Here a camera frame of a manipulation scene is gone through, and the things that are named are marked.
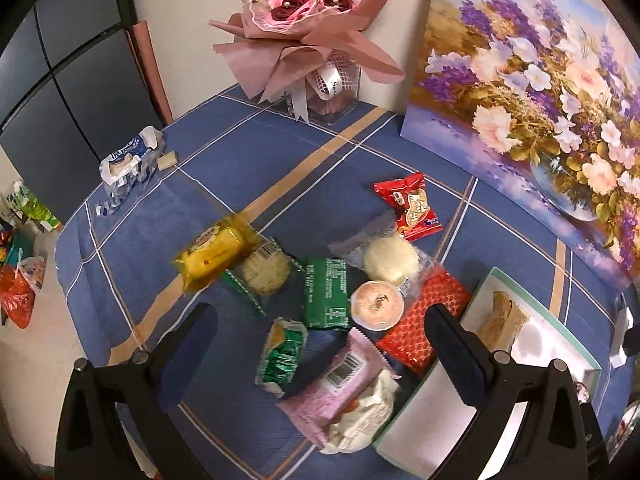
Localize beige orange cake packet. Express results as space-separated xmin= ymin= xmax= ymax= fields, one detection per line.
xmin=477 ymin=292 xmax=529 ymax=352

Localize cream white snack packet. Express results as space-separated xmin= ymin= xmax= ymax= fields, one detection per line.
xmin=320 ymin=370 xmax=399 ymax=455

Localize green white packet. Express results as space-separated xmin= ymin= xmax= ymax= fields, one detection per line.
xmin=255 ymin=318 xmax=308 ymax=399

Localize small pudding cup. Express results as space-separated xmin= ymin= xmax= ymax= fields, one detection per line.
xmin=350 ymin=281 xmax=405 ymax=332

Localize pink snack packet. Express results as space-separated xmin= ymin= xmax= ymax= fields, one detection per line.
xmin=278 ymin=328 xmax=399 ymax=450

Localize yellow soft bread packet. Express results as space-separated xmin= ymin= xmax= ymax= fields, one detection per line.
xmin=174 ymin=214 xmax=262 ymax=294

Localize round rice cracker green packet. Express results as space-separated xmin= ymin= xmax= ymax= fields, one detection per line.
xmin=222 ymin=237 xmax=305 ymax=316

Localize round white bun clear packet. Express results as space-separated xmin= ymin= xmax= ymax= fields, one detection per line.
xmin=329 ymin=211 xmax=437 ymax=302

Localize white tray teal rim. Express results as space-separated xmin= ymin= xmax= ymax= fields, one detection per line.
xmin=373 ymin=268 xmax=601 ymax=479

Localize red plastic bag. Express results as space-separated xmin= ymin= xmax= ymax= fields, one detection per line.
xmin=0 ymin=256 xmax=46 ymax=330

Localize red checkered snack packet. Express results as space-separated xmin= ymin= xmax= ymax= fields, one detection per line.
xmin=375 ymin=266 xmax=471 ymax=377

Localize green box on floor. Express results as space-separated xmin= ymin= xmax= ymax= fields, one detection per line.
xmin=6 ymin=180 xmax=62 ymax=232

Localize crumpled blue white wrapper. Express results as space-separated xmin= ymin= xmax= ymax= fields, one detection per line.
xmin=94 ymin=126 xmax=165 ymax=217

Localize dark green snack packet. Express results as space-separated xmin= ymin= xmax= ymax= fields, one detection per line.
xmin=303 ymin=258 xmax=349 ymax=330

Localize red cartoon snack packet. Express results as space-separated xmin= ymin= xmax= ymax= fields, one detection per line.
xmin=373 ymin=172 xmax=442 ymax=242

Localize blue plaid tablecloth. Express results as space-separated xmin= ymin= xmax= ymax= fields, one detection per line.
xmin=55 ymin=88 xmax=636 ymax=479

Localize small beige eraser block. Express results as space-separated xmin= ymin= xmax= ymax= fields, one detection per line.
xmin=156 ymin=151 xmax=178 ymax=171

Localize dark cabinet doors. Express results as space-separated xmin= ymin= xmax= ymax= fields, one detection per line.
xmin=1 ymin=0 xmax=164 ymax=222

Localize flower painting canvas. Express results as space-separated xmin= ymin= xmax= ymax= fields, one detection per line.
xmin=401 ymin=0 xmax=639 ymax=288

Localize pink flower bouquet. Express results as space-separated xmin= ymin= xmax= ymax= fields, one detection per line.
xmin=212 ymin=0 xmax=406 ymax=122

